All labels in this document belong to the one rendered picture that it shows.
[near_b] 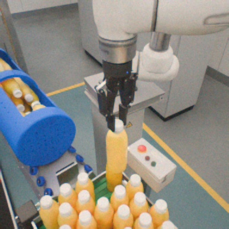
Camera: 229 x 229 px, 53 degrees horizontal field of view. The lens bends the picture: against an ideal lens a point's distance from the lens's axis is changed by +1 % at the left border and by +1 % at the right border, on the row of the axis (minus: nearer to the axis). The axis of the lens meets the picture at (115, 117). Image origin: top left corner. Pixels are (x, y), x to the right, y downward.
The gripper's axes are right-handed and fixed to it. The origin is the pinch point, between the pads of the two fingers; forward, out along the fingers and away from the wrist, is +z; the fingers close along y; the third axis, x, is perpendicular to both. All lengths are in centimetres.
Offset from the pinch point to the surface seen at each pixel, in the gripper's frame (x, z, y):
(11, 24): -165, 24, -21
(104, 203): 7.1, 28.0, 11.3
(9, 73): -76, 16, 10
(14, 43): -165, 40, -19
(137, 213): 15.0, 33.3, 2.6
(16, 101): -70, 30, 12
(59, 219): 0.5, 32.2, 25.2
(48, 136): -32.9, 27.6, 12.0
